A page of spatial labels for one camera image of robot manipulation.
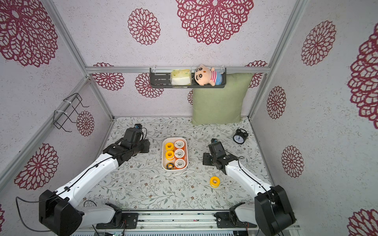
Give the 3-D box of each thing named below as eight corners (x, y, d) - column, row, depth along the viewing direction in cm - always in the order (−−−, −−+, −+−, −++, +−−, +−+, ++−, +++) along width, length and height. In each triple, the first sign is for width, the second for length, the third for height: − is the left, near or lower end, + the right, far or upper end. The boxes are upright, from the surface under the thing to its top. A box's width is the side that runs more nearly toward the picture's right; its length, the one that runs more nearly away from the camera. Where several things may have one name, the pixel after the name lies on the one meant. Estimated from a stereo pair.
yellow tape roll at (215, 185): (210, 188, 86) (210, 186, 85) (209, 177, 90) (209, 176, 89) (220, 188, 86) (221, 186, 85) (219, 177, 90) (219, 176, 89)
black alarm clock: (231, 140, 108) (234, 133, 101) (235, 134, 112) (239, 126, 105) (241, 146, 105) (245, 138, 98) (245, 139, 109) (249, 132, 102)
